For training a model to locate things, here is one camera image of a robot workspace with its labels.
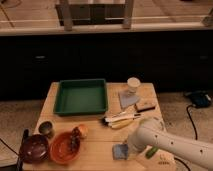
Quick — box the yellow banana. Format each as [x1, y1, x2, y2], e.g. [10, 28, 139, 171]
[109, 119, 133, 129]

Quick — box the red apple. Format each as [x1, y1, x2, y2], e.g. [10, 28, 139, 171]
[77, 124, 88, 138]

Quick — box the white paper cup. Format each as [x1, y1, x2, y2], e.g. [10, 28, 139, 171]
[127, 77, 141, 93]

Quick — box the wooden block with black edge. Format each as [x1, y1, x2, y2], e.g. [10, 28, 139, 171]
[135, 100, 156, 113]

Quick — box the dark blue device on floor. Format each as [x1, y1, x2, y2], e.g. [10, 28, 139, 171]
[184, 91, 212, 108]

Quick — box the black cable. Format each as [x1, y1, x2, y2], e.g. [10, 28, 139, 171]
[173, 104, 200, 171]

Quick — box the dark grape bunch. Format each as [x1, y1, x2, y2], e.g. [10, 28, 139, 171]
[70, 128, 80, 152]

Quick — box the small metal cup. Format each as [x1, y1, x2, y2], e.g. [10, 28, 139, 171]
[38, 121, 54, 138]

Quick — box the orange bowl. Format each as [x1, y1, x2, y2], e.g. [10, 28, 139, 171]
[49, 132, 80, 165]

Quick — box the green cucumber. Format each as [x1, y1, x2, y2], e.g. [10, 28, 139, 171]
[145, 147, 158, 159]

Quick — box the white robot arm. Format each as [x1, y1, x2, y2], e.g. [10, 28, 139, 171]
[127, 117, 213, 171]

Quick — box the blue sponge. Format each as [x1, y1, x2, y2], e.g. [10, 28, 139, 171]
[112, 144, 128, 160]

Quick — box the black tool beside table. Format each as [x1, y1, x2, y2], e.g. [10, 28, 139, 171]
[15, 128, 30, 171]

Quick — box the dark red bowl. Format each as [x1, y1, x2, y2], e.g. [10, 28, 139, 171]
[19, 134, 49, 164]

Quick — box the light blue cloth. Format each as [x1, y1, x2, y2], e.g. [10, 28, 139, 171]
[118, 90, 140, 109]

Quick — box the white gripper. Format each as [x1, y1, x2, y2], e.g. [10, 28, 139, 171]
[127, 131, 146, 154]

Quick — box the green plastic tray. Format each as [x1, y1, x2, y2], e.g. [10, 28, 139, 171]
[54, 79, 108, 116]

